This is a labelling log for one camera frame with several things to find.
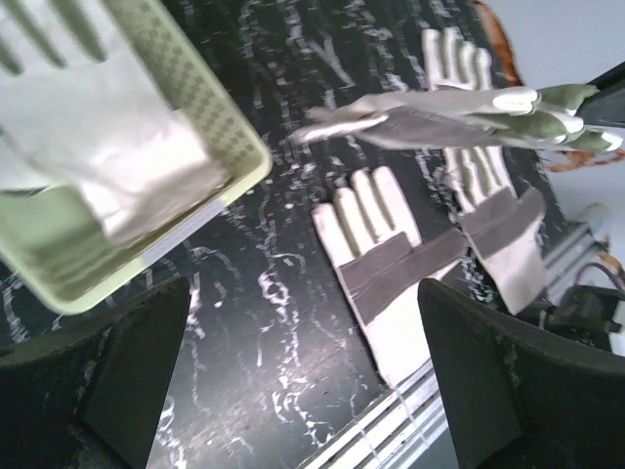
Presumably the yellow-green storage basket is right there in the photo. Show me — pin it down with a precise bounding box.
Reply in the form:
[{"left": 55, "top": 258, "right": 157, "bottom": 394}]
[{"left": 1, "top": 1, "right": 271, "bottom": 315}]

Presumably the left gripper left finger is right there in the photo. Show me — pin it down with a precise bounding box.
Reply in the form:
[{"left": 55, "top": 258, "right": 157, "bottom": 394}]
[{"left": 1, "top": 277, "right": 190, "bottom": 468}]

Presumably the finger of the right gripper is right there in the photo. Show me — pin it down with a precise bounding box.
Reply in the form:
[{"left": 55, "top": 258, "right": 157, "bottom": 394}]
[{"left": 580, "top": 63, "right": 625, "bottom": 128}]

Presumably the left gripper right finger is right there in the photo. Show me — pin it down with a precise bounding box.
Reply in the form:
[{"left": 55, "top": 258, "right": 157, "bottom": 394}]
[{"left": 418, "top": 278, "right": 624, "bottom": 468}]

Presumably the white work glove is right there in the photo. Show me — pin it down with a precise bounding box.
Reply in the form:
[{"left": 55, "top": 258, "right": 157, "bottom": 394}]
[{"left": 291, "top": 84, "right": 623, "bottom": 153}]

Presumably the aluminium front rail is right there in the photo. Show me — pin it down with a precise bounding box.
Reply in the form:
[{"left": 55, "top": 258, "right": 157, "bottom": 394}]
[{"left": 301, "top": 362, "right": 448, "bottom": 469}]

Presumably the white grey glove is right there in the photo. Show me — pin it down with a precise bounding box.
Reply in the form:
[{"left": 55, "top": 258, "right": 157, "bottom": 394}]
[
  {"left": 442, "top": 147, "right": 547, "bottom": 316},
  {"left": 421, "top": 27, "right": 493, "bottom": 91},
  {"left": 312, "top": 166, "right": 467, "bottom": 387},
  {"left": 1, "top": 1, "right": 229, "bottom": 244}
]

